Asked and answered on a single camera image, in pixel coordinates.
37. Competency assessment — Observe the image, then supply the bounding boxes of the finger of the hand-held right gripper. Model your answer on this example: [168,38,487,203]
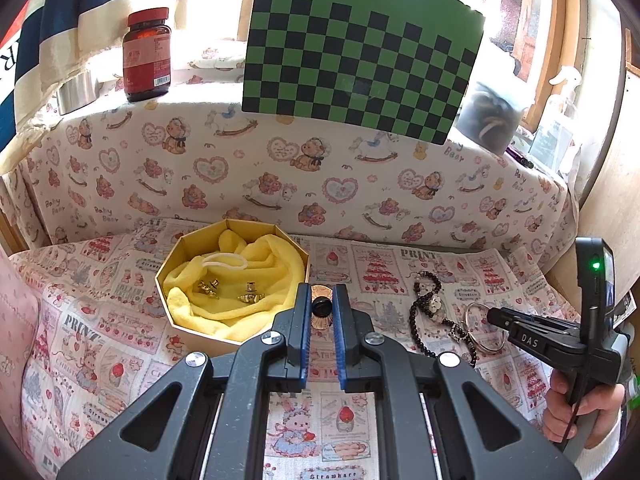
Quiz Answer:
[487,306,584,357]

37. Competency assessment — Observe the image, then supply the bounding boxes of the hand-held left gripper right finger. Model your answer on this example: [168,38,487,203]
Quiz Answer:
[334,283,582,480]

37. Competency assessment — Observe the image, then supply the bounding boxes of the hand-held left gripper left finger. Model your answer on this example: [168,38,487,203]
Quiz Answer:
[57,282,313,480]

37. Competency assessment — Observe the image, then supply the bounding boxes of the copper round brooch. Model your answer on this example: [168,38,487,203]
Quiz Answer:
[310,284,335,331]

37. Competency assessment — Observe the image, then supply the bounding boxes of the silver bangle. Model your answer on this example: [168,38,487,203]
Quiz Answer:
[464,301,506,353]

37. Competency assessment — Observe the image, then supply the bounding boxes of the black bead bracelet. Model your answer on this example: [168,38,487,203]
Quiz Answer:
[409,270,482,362]

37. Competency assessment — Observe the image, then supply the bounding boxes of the gold octagonal box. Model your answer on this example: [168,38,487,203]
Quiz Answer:
[155,218,312,345]

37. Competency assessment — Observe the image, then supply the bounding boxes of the person's right forearm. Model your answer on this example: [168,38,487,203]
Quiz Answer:
[570,400,637,480]

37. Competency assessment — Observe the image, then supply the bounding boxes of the person's right hand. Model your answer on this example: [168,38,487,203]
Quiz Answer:
[542,372,626,448]

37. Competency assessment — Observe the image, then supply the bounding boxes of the yellow cloth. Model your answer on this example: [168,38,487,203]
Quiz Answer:
[166,229,307,321]

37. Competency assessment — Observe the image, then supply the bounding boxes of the bear print cover cloth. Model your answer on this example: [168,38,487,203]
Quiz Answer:
[0,40,581,261]

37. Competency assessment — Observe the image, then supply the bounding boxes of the dark pen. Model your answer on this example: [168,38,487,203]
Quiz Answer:
[505,147,538,171]

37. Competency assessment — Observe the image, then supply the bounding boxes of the clear spray bottle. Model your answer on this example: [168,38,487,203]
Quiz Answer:
[530,65,583,171]

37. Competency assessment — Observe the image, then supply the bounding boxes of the strawberry print tablecloth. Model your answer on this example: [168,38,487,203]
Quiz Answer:
[10,217,621,480]

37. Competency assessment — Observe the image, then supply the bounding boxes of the grey plastic tub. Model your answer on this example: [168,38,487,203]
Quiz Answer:
[457,82,526,153]

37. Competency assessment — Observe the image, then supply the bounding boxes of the green checkered board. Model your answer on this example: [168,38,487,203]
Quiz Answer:
[241,0,487,146]

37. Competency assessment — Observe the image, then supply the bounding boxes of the pink bag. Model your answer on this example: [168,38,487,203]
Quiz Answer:
[0,250,41,461]

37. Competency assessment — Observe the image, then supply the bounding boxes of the red supplement bottle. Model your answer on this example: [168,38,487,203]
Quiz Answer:
[122,7,173,103]

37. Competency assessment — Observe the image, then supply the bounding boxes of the metal cup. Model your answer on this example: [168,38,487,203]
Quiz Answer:
[55,72,101,116]

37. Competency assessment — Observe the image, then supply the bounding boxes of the striped towel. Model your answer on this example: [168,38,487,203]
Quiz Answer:
[0,0,191,176]

